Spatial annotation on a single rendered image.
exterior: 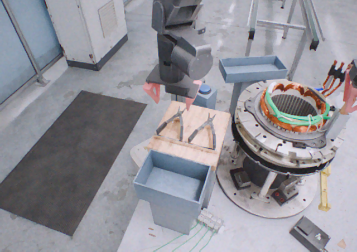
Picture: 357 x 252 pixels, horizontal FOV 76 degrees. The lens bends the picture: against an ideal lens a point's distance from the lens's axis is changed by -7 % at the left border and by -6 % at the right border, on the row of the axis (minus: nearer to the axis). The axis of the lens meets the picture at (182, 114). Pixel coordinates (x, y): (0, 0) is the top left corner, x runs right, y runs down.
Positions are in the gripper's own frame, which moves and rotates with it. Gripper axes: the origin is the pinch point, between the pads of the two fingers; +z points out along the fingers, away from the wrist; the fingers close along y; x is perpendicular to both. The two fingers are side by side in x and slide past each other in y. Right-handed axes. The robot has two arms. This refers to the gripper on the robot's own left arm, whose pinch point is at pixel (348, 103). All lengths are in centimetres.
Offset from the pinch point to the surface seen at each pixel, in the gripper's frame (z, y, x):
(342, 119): 4.0, -1.1, -0.5
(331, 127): 7.6, -0.7, 0.4
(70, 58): 119, 130, 220
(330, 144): 11.6, -2.4, -1.4
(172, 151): 19.4, -17.1, 37.0
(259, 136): 13.7, -6.6, 17.0
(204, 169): 20.8, -17.7, 27.6
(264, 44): 102, 270, 16
